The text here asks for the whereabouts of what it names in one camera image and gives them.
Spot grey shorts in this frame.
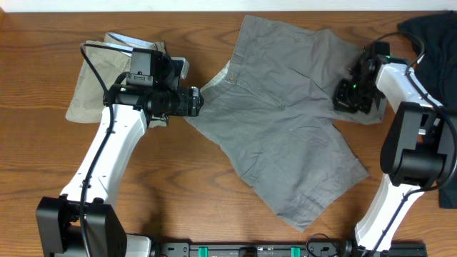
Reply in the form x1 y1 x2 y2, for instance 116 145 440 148
189 16 383 231

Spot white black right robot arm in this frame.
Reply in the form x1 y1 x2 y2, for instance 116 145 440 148
333 52 456 256

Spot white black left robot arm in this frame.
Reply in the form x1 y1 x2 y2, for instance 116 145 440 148
36 84 204 256

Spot black garment pile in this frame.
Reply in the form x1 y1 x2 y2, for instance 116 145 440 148
398 10 457 210

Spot folded khaki shorts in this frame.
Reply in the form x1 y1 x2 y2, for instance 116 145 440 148
66 32 166 124

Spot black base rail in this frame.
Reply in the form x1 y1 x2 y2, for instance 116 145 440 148
156 241 429 257

